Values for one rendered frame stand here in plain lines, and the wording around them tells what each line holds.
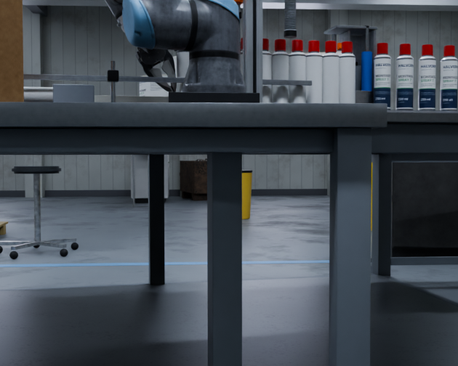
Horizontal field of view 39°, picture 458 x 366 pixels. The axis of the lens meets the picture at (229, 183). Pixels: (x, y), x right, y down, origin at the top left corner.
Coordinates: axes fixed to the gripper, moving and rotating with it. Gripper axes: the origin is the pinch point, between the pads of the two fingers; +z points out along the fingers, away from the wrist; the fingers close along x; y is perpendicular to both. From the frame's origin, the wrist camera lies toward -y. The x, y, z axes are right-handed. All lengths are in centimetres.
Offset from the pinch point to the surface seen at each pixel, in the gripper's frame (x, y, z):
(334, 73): -44.3, -2.1, 19.6
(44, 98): 32.1, -2.1, -14.4
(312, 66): -39.4, -1.5, 14.4
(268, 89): -24.3, -1.6, 13.9
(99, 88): -49, 1040, -94
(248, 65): -18.3, -16.3, 5.0
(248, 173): -117, 556, 112
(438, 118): -34, -64, 33
